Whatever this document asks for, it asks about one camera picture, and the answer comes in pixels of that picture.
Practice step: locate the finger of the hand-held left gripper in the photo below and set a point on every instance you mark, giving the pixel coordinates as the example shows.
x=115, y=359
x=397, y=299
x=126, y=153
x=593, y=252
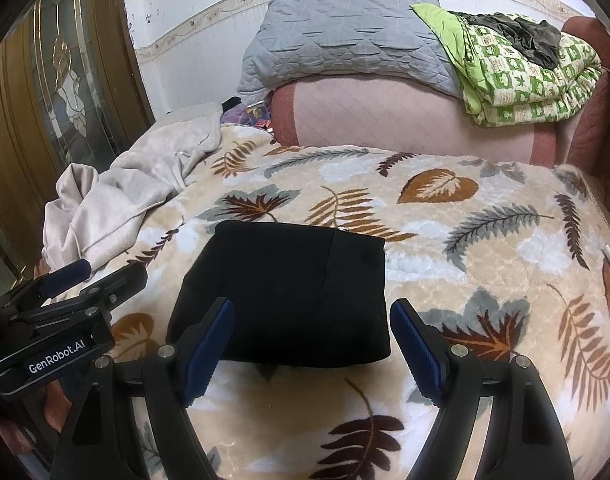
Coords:
x=65, y=274
x=120, y=280

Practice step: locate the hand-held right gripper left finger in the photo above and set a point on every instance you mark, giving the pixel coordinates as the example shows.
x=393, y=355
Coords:
x=207, y=350

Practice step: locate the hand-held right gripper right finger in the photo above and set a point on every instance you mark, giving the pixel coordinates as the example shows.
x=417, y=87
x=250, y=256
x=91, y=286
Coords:
x=417, y=355

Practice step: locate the black pants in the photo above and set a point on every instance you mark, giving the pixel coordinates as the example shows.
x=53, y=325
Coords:
x=285, y=290

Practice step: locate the person's left hand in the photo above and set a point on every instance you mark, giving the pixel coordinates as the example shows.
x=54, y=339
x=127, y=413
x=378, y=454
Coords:
x=40, y=412

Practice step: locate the beige plush cloth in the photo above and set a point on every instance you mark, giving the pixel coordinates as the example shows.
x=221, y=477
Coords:
x=115, y=200

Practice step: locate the leaf print blanket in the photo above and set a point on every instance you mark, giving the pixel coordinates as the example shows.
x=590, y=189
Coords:
x=485, y=260

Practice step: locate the wooden door with glass pane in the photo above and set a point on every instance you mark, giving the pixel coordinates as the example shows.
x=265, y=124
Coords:
x=60, y=85

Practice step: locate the colourful printed cloth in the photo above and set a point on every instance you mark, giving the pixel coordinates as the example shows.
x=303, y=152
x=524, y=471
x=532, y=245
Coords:
x=252, y=115

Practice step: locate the green patterned quilt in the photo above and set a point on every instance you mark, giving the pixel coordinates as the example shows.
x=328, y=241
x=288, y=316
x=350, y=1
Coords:
x=525, y=92

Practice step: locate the grey quilted blanket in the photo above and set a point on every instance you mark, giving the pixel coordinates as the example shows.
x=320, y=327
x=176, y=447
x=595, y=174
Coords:
x=335, y=35

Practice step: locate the dark grey garment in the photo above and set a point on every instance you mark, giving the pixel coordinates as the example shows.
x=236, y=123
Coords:
x=535, y=40

